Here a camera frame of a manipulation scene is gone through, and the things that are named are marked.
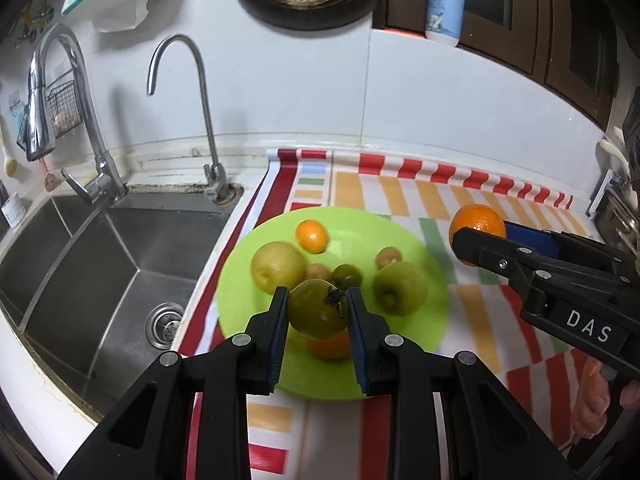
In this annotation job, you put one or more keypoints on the small orange tangerine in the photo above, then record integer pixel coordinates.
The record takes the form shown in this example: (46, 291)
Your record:
(330, 349)
(311, 235)

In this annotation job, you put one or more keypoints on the utensil rack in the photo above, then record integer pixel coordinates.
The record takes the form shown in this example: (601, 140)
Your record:
(602, 192)

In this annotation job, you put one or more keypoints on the small green tomato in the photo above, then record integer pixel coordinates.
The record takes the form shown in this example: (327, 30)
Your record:
(312, 310)
(347, 275)

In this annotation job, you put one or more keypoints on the person's right hand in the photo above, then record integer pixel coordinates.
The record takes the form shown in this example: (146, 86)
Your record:
(590, 400)

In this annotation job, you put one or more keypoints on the white scrubbing brush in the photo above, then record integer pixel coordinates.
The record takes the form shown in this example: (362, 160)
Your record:
(9, 160)

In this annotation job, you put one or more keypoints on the pull-down steel faucet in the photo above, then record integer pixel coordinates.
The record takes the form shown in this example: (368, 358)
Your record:
(85, 105)

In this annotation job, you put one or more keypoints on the green apple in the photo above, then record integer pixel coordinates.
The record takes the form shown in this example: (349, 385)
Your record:
(400, 287)

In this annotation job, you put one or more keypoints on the dark brown cabinet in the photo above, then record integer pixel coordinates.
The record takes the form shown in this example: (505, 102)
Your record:
(550, 20)

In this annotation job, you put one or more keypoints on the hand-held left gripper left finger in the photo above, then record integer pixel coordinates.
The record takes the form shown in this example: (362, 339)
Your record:
(277, 340)

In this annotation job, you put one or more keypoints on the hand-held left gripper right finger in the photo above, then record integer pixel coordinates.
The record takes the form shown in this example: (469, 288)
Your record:
(356, 340)

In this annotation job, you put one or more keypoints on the white spoon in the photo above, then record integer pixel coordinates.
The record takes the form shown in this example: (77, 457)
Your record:
(611, 150)

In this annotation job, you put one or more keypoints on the gooseneck steel faucet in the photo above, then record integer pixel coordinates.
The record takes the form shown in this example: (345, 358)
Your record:
(202, 90)

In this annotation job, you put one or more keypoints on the large orange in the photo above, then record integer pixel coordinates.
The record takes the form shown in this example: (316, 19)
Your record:
(475, 217)

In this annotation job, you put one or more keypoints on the yellow-green apple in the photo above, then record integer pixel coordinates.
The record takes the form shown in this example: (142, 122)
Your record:
(277, 265)

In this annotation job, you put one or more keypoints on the striped colourful tablecloth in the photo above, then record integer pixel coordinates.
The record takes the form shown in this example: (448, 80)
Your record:
(400, 190)

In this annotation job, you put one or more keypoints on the stainless steel sink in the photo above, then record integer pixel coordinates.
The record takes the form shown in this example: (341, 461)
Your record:
(100, 270)

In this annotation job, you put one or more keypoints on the wall hooks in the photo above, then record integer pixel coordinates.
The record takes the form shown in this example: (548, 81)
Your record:
(35, 22)

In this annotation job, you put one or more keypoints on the white lotion bottle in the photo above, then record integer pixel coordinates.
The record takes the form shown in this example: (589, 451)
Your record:
(445, 10)

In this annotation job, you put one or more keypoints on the brown kiwi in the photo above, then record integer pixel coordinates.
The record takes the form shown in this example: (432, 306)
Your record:
(387, 257)
(317, 272)

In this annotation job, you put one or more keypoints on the green plate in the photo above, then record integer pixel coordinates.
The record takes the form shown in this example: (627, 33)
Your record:
(360, 230)

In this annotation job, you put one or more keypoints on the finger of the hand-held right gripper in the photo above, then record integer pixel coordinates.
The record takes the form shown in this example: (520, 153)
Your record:
(535, 239)
(495, 255)

